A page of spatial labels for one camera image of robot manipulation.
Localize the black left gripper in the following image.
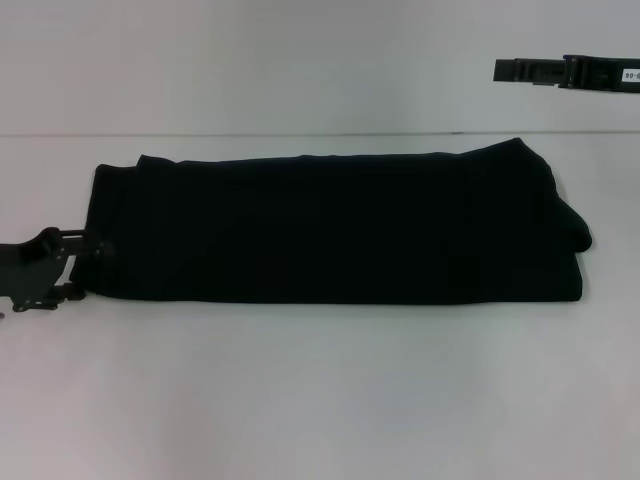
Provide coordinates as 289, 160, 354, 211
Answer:
0, 227, 114, 314

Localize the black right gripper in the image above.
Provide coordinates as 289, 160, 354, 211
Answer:
493, 53, 640, 95

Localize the black shirt with FREE print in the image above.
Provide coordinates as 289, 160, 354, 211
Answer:
79, 137, 595, 307

